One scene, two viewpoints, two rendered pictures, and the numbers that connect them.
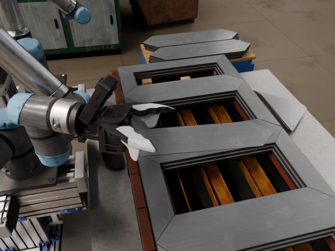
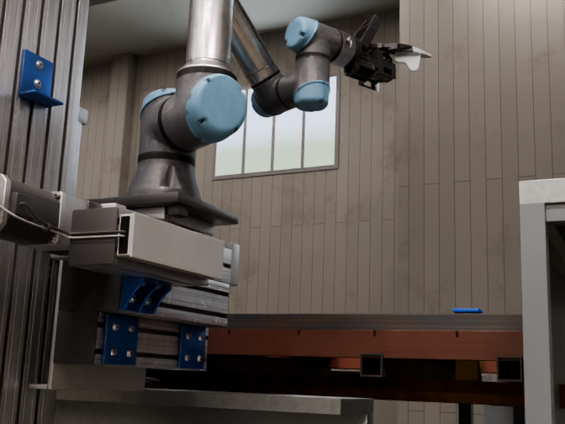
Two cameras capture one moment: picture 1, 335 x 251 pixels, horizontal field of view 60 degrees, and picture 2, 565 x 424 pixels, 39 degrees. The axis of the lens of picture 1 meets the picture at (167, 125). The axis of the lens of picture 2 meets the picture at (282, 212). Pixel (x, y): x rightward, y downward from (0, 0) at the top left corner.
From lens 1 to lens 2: 1.99 m
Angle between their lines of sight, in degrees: 71
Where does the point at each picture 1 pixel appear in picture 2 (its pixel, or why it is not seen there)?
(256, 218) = not seen: hidden behind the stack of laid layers
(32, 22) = not seen: outside the picture
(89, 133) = (362, 62)
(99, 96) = (377, 23)
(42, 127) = (335, 41)
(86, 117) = (366, 40)
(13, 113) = (312, 23)
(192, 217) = not seen: hidden behind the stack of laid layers
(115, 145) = (387, 70)
